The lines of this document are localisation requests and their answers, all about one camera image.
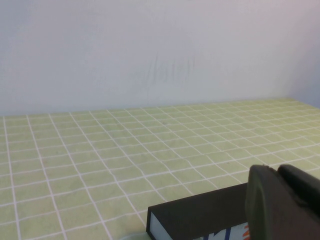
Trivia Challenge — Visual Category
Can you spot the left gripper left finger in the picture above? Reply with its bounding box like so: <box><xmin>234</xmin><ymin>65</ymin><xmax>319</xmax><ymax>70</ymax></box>
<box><xmin>244</xmin><ymin>164</ymin><xmax>320</xmax><ymax>240</ymax></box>

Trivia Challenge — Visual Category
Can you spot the black printed glasses case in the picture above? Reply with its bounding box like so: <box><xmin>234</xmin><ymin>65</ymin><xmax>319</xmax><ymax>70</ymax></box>
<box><xmin>146</xmin><ymin>182</ymin><xmax>253</xmax><ymax>240</ymax></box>

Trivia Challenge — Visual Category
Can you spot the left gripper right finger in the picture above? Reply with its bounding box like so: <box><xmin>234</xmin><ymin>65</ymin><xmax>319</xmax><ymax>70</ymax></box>
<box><xmin>277</xmin><ymin>163</ymin><xmax>320</xmax><ymax>218</ymax></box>

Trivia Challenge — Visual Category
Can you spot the green checked tablecloth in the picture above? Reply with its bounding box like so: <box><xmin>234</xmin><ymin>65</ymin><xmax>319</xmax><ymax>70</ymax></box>
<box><xmin>0</xmin><ymin>98</ymin><xmax>320</xmax><ymax>240</ymax></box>

